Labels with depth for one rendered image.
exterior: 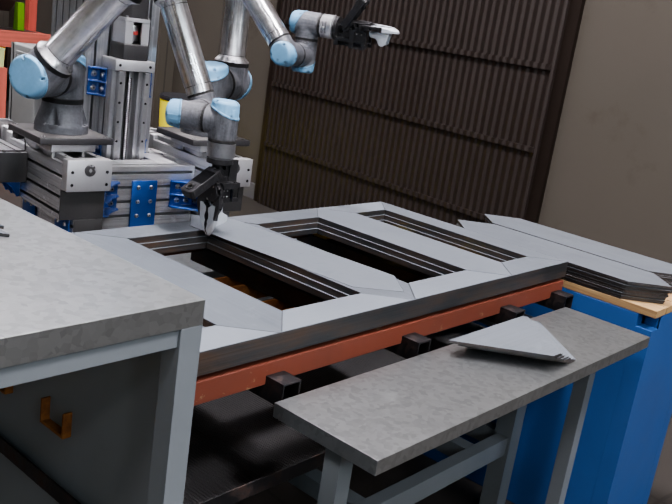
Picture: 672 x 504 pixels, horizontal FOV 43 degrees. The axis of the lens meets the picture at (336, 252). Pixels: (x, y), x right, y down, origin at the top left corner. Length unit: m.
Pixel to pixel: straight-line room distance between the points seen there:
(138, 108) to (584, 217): 2.72
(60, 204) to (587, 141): 3.03
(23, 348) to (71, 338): 0.07
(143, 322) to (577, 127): 3.80
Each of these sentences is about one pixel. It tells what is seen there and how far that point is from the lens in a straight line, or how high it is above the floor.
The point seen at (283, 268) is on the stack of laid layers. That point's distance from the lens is 2.18.
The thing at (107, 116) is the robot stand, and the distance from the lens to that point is 2.80.
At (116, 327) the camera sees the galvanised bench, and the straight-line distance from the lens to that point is 1.21.
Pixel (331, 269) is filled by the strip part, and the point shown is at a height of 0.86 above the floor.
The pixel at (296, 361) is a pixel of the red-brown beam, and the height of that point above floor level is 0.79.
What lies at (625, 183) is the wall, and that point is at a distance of 4.66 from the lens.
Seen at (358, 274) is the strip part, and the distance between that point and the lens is 2.16.
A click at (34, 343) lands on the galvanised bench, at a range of 1.15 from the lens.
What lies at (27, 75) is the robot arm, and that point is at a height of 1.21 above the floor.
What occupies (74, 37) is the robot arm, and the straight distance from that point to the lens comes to 2.42.
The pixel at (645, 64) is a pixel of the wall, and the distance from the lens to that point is 4.64.
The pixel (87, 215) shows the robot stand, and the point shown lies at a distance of 2.57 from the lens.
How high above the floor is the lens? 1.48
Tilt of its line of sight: 15 degrees down
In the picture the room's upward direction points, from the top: 9 degrees clockwise
